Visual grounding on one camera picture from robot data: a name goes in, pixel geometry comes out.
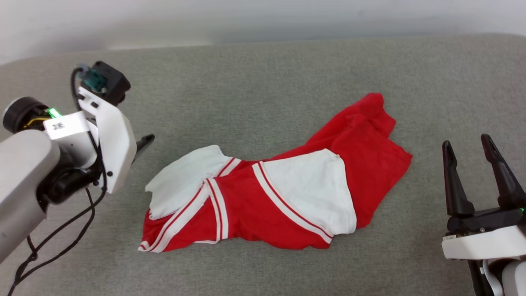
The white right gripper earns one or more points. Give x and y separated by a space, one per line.
485 242

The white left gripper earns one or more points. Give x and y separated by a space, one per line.
115 139

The red white basketball jersey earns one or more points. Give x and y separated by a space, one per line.
263 205

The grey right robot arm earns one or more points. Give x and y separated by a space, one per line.
513 283

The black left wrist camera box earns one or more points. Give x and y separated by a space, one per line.
107 82

